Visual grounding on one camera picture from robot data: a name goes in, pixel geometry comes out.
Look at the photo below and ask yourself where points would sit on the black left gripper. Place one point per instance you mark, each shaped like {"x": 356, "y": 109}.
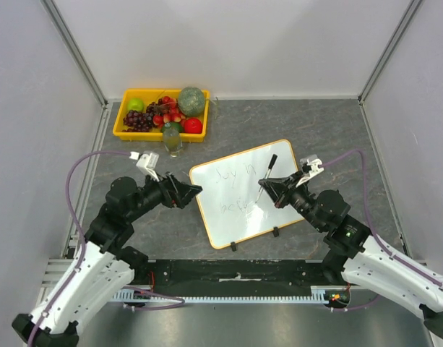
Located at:
{"x": 177, "y": 193}

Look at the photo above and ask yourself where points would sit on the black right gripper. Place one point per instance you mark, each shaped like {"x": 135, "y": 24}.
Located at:
{"x": 285, "y": 191}

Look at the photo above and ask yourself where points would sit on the yellow framed whiteboard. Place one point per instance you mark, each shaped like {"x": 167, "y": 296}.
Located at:
{"x": 231, "y": 209}

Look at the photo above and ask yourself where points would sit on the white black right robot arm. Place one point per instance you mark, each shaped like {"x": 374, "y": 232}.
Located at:
{"x": 357, "y": 255}

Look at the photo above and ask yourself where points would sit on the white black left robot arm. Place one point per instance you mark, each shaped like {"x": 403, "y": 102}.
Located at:
{"x": 104, "y": 263}

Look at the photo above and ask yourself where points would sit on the black right whiteboard foot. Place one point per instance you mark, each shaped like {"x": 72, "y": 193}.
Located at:
{"x": 276, "y": 231}

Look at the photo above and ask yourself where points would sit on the green avocado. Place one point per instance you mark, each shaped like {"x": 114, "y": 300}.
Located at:
{"x": 170, "y": 127}

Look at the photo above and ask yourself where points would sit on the red tomato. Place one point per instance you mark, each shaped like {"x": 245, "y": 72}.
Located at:
{"x": 193, "y": 126}

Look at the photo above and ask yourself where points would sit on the red cherry bunch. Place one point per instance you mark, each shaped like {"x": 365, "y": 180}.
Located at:
{"x": 164, "y": 110}

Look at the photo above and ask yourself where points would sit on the dark purple grape bunch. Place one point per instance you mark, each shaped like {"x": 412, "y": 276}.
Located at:
{"x": 138, "y": 121}

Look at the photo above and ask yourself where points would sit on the green netted melon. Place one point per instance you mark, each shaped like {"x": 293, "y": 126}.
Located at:
{"x": 191, "y": 101}

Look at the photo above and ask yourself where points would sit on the green apple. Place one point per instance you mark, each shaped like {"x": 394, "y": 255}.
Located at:
{"x": 135, "y": 104}

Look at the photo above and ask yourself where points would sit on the yellow plastic fruit tray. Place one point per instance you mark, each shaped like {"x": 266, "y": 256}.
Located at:
{"x": 149, "y": 96}

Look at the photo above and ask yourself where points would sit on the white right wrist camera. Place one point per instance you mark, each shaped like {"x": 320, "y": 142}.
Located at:
{"x": 311, "y": 166}

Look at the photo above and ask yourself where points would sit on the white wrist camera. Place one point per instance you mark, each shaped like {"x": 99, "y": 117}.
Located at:
{"x": 146, "y": 163}
{"x": 311, "y": 166}

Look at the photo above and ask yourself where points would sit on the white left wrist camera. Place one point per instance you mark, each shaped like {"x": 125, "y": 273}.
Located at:
{"x": 146, "y": 163}

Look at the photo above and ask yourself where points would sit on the light blue cable duct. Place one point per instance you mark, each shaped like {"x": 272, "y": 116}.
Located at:
{"x": 133, "y": 297}

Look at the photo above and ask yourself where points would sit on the aluminium frame post left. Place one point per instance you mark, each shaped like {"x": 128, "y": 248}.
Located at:
{"x": 73, "y": 48}

